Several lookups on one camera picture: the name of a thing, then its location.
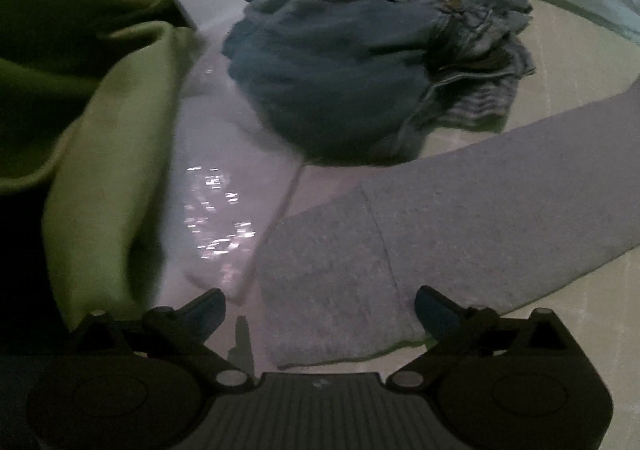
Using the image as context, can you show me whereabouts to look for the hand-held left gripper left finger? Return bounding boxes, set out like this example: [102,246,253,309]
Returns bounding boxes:
[70,287,256,392]

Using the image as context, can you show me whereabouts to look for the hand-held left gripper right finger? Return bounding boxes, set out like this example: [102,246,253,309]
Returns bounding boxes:
[385,285,572,392]

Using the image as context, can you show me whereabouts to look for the grey long-sleeved garment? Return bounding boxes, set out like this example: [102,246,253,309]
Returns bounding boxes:
[254,80,640,371]

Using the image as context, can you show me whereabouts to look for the clear plastic sheet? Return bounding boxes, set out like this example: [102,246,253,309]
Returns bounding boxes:
[165,25,307,307]

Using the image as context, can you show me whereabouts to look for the green sweatshirt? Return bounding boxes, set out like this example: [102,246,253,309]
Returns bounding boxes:
[0,0,202,332]

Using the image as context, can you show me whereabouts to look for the blue denim jeans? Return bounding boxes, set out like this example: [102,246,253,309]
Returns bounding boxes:
[222,0,537,167]

